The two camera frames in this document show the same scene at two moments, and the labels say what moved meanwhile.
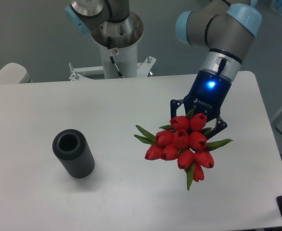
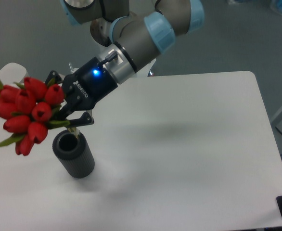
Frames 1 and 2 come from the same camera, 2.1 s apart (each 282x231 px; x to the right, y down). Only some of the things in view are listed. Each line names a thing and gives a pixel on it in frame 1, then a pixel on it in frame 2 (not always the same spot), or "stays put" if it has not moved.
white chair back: x=12 y=73 stays put
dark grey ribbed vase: x=71 y=148 stays put
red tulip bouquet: x=185 y=139 to x=28 y=108
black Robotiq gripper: x=209 y=91 to x=84 y=88
